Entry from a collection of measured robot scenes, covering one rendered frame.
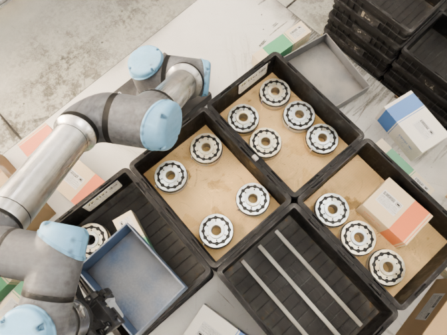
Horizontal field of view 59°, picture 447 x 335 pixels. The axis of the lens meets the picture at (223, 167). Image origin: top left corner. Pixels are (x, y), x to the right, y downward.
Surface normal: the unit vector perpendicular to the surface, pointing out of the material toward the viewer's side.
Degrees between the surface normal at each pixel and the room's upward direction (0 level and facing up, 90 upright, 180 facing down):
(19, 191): 39
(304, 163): 0
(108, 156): 0
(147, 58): 10
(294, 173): 0
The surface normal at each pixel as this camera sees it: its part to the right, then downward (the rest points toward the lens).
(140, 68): -0.17, -0.38
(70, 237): 0.61, -0.12
